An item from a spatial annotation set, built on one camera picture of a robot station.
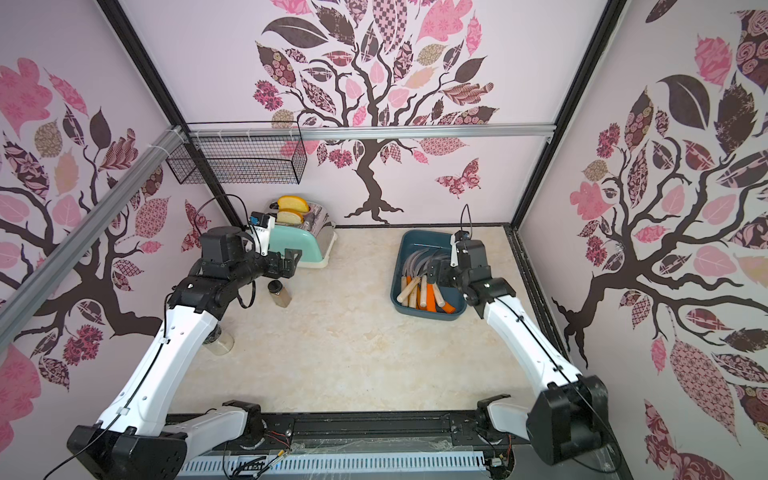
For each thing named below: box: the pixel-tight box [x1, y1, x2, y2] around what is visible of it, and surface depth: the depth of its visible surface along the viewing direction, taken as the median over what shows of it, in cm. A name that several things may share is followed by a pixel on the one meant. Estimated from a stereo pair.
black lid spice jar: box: [268, 280, 292, 308], surface depth 94 cm
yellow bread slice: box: [278, 195, 310, 211], surface depth 102 cm
